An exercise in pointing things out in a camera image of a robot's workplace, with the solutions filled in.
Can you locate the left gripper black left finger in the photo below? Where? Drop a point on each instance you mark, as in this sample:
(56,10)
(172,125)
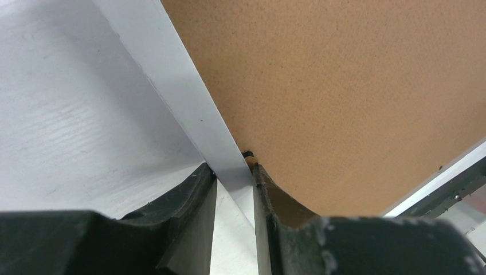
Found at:
(173,234)

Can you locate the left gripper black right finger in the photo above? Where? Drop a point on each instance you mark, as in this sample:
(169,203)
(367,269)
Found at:
(292,239)

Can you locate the brown backing board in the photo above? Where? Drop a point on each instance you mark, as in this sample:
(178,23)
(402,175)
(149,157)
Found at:
(341,95)

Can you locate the white picture frame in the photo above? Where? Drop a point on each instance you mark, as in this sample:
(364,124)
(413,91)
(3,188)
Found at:
(182,95)

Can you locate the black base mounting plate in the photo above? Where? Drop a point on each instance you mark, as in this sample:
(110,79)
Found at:
(447,195)

